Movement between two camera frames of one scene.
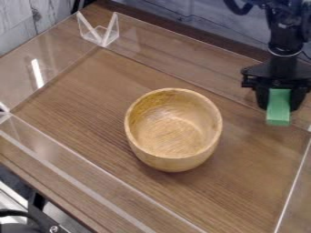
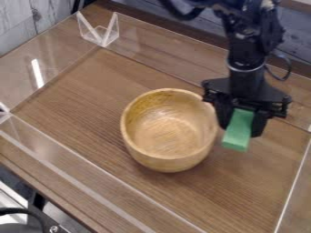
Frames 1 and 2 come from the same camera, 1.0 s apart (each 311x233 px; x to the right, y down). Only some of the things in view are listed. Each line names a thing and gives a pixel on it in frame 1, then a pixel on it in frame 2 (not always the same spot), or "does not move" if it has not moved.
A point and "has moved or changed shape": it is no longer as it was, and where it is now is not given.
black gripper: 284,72 to 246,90
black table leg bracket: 36,208 does not move
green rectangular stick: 278,106 has moved or changed shape
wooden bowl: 173,126 does not move
